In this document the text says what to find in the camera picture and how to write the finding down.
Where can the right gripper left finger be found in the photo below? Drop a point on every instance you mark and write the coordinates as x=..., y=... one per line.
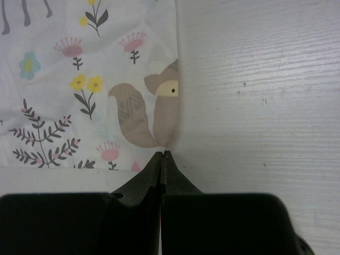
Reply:
x=139, y=226

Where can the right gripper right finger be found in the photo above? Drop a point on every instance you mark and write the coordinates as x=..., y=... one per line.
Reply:
x=176, y=189

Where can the floral animal print cloth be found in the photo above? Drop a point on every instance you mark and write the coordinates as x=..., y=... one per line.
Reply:
x=87, y=84

